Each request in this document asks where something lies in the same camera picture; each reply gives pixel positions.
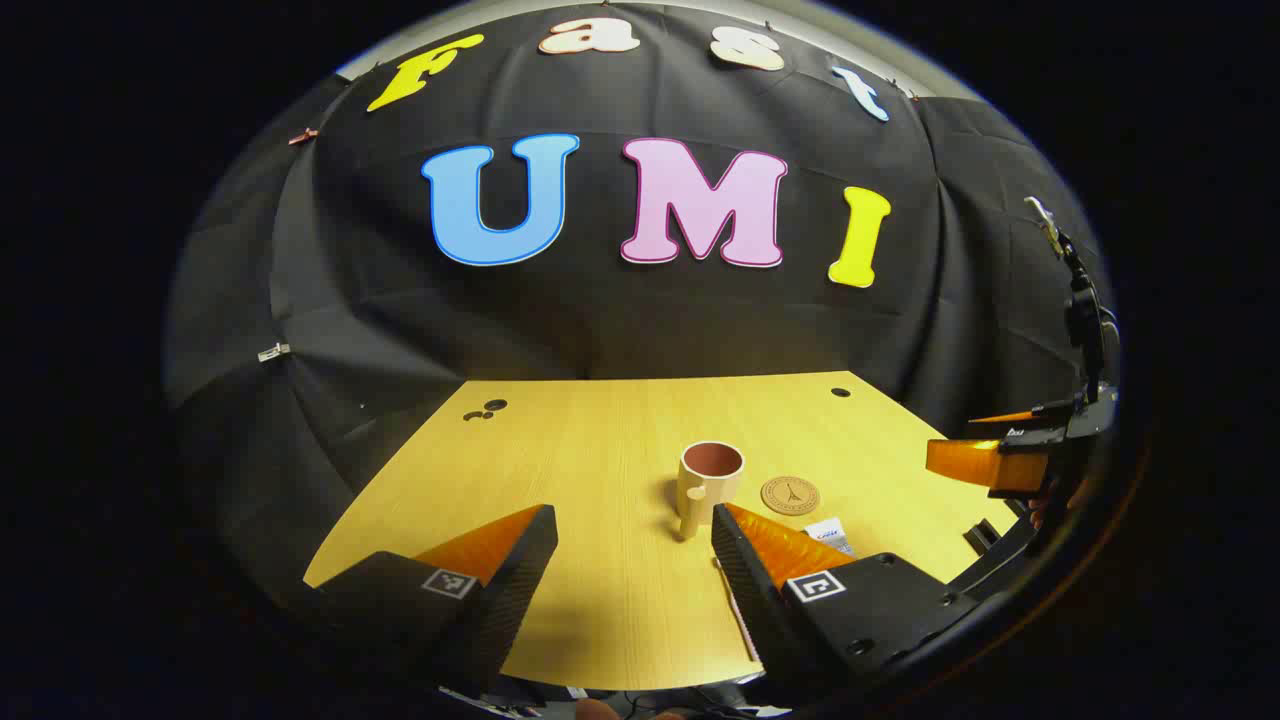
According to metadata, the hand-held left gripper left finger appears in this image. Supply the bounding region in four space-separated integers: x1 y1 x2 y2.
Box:
305 505 559 691

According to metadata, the beige cup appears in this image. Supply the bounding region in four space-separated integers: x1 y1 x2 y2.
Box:
677 441 746 541

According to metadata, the wooden desktop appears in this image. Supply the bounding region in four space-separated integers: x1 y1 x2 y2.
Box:
303 372 1021 691

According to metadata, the white toothpaste tube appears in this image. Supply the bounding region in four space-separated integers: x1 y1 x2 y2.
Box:
805 518 856 556

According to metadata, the black backdrop cloth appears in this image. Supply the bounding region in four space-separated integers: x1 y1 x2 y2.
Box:
165 5 1111 641

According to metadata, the round cork coaster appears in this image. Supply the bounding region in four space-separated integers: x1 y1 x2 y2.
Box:
760 476 821 517

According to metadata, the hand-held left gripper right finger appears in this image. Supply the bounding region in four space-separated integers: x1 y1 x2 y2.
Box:
712 503 986 701

